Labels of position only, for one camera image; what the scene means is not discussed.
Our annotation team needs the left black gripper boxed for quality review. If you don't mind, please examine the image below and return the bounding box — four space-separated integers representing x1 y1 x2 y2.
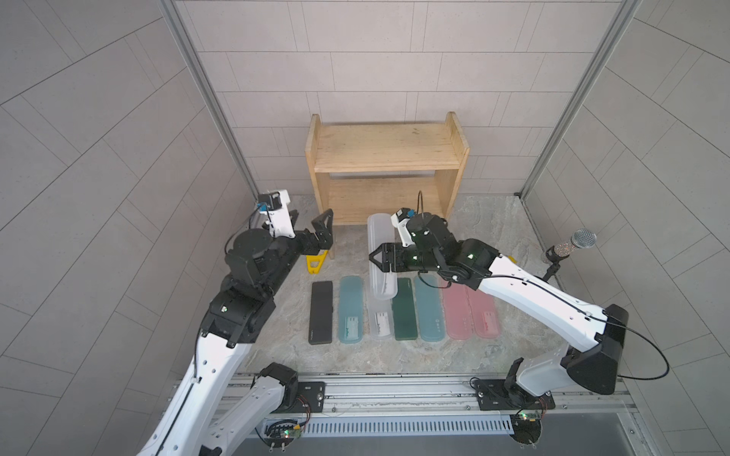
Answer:
257 207 332 296

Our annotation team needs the dark green pencil case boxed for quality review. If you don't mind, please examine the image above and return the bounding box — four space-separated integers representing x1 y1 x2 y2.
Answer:
392 277 418 341

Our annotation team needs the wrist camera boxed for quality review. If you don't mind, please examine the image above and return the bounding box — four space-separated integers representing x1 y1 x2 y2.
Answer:
257 190 295 239
391 208 416 247

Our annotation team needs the yellow triangular plastic frame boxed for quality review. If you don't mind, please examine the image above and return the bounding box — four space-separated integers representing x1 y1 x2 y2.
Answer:
306 250 328 275

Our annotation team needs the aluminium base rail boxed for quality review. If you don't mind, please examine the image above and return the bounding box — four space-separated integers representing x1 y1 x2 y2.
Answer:
211 368 637 419

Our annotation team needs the light blue pencil case bottom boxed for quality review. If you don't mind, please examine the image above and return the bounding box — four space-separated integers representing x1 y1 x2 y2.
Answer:
414 275 446 343

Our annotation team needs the pink pencil case plain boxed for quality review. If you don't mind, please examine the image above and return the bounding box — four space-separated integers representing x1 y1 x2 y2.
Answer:
441 285 473 341

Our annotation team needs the left aluminium corner post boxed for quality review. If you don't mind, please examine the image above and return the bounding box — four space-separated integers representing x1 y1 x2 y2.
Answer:
159 0 259 197

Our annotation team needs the light teal pencil case top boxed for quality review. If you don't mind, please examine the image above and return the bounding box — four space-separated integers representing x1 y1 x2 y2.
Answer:
338 275 364 344

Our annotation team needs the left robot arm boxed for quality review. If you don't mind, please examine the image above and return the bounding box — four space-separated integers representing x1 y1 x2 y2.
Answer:
140 207 334 455

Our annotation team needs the green circuit board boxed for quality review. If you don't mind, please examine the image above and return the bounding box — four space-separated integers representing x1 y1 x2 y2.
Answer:
509 412 542 447
260 419 304 452

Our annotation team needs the aluminium corner post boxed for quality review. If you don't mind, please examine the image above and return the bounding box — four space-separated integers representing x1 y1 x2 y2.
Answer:
159 0 259 197
515 0 642 201

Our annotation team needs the black pencil case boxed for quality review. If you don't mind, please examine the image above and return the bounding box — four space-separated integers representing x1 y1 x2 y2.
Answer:
308 281 334 345

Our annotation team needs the right aluminium corner post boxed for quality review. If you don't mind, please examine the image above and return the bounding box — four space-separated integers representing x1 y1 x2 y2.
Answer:
515 0 642 201

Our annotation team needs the pink pencil case with label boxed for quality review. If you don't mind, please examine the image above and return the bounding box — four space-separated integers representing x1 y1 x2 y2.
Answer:
466 288 501 339

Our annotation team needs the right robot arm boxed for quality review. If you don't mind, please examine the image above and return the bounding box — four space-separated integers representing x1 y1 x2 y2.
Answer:
369 208 628 407

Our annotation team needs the wooden two-tier shelf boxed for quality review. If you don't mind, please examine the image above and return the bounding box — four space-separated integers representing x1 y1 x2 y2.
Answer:
305 112 470 225

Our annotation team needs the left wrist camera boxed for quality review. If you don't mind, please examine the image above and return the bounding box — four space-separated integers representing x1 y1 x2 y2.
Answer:
257 190 295 239

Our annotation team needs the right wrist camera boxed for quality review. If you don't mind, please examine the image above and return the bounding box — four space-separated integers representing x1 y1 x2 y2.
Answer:
391 208 416 247

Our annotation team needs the clear white pencil case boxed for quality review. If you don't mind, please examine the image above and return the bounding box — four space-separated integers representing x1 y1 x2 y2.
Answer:
367 296 395 339
367 213 397 300

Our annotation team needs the right green circuit board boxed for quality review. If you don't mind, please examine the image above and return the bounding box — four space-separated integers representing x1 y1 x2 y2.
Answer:
509 412 542 447

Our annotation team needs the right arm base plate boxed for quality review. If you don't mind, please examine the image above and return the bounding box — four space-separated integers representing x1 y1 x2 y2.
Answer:
469 377 555 412

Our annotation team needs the black microphone stand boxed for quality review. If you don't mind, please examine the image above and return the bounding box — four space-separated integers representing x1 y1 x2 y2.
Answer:
542 261 561 283

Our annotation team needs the left green circuit board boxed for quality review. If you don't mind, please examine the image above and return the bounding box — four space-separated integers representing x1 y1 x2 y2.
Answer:
260 419 304 452

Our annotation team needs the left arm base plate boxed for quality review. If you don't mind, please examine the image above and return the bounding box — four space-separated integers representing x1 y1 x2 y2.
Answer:
273 382 326 414

